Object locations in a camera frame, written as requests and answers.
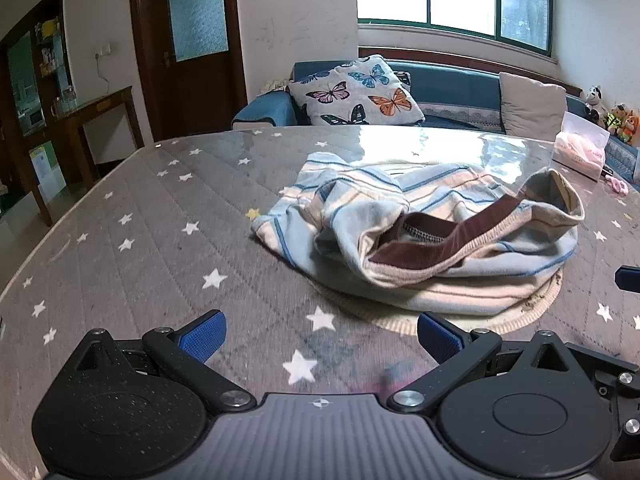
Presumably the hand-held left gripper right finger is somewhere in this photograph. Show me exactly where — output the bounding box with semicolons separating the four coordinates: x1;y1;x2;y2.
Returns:
387;311;596;412

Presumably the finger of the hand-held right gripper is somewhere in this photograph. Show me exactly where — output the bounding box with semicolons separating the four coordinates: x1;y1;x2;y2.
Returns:
614;266;640;293
595;369;640;461

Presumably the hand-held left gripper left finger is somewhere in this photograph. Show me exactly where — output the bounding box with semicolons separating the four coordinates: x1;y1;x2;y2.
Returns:
60;310;257;413

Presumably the blue striped garment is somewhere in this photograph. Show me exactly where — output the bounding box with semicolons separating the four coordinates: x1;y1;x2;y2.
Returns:
250;151;586;317

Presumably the clear bag of pink cloth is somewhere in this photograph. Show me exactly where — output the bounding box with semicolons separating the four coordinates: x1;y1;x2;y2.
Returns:
549;111;611;182

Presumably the orange plush toy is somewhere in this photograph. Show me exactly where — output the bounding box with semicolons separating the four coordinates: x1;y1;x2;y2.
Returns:
620;109;640;147

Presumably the yellow vested plush toy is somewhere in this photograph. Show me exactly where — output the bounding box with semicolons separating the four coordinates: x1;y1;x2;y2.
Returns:
605;103;630;136

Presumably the cow plush toy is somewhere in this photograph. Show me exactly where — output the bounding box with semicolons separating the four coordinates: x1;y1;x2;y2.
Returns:
584;86;608;121

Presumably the beige pillow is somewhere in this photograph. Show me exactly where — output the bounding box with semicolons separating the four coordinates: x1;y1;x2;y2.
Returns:
498;72;568;142

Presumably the green and white box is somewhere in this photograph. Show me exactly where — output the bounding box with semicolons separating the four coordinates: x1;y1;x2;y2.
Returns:
28;141;68;201

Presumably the brown door with frosted glass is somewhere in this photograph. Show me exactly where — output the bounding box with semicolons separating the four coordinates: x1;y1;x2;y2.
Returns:
128;0;249;142

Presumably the blue sofa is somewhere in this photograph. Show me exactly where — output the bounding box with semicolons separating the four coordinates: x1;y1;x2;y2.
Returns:
231;57;640;186

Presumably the dark wooden console table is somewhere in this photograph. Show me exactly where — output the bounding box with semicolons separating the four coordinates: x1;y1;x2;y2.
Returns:
54;86;146;186

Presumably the butterfly print pillow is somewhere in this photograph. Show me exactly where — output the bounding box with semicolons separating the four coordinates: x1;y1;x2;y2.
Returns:
286;55;426;127

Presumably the white knitted blanket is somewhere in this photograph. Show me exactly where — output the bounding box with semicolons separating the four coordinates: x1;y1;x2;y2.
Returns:
257;76;293;96

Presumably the set of clear glasses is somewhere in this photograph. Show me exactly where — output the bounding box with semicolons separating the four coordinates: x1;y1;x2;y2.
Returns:
51;87;77;115

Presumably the dark wooden display cabinet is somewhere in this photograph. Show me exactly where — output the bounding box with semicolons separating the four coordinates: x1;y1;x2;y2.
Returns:
0;0;76;226

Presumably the white power cable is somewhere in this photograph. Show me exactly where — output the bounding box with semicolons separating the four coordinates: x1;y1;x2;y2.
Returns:
97;55;112;96

